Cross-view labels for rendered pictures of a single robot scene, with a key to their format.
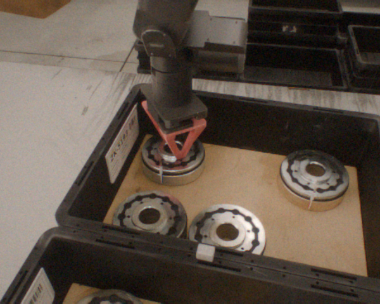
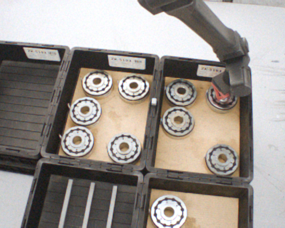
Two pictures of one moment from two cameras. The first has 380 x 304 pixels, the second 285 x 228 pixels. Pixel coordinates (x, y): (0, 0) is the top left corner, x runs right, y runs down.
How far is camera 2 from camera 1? 0.76 m
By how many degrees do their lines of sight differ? 50
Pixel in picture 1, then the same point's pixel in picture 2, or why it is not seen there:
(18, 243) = not seen: hidden behind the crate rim
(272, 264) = (153, 124)
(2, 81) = (284, 17)
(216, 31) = (234, 72)
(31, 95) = (278, 33)
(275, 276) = (148, 124)
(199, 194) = (204, 113)
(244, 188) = (211, 132)
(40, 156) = not seen: hidden behind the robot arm
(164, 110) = (220, 76)
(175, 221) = (181, 101)
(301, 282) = (147, 132)
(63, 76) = not seen: outside the picture
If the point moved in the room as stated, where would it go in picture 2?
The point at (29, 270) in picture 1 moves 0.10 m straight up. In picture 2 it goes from (142, 55) to (141, 35)
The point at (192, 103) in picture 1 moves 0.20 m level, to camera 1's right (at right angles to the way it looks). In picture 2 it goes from (228, 86) to (243, 148)
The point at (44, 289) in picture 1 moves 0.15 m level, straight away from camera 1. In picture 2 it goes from (141, 63) to (173, 40)
